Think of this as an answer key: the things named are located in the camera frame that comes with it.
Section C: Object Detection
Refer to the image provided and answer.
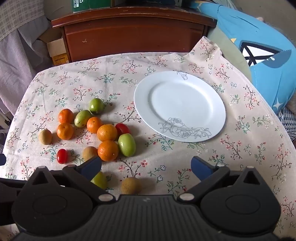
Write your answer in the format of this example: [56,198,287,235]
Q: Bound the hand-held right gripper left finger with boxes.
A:
[25,156,115,204]

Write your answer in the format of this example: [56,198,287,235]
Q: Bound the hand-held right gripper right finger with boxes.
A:
[177,156,269,202]

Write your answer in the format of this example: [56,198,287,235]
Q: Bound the brown longan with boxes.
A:
[38,129,53,145]
[82,146,98,162]
[121,177,142,195]

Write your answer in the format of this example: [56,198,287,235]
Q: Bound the green jujube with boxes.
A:
[118,133,136,157]
[74,110,92,128]
[89,98,104,115]
[91,171,108,189]

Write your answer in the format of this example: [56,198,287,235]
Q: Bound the small orange tangerine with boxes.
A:
[97,124,118,142]
[87,117,103,134]
[97,140,119,162]
[57,123,74,140]
[58,108,74,124]

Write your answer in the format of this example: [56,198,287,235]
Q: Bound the red cherry tomato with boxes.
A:
[57,149,68,164]
[115,123,131,137]

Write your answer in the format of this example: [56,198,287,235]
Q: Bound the white plate with rose drawing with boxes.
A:
[134,71,226,142]

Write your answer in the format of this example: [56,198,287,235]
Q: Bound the floral tablecloth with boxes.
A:
[0,36,296,241]

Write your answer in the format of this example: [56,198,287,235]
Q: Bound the dark zigzag cloth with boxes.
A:
[276,107,296,142]

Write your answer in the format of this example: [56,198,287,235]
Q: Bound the yellow box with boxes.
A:
[51,53,69,65]

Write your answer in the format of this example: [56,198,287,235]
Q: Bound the grey checked cloth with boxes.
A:
[0,0,55,116]

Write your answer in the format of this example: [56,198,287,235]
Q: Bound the open brown cardboard box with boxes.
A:
[46,37,70,65]

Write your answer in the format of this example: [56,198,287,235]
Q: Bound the pale green cushion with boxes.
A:
[207,22,252,81]

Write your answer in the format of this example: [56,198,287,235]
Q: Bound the blue printed pillow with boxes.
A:
[198,2,296,114]

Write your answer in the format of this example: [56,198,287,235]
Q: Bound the brown wooden nightstand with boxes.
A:
[51,6,218,62]

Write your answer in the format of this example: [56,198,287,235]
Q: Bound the green cardboard carton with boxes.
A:
[71,0,112,13]

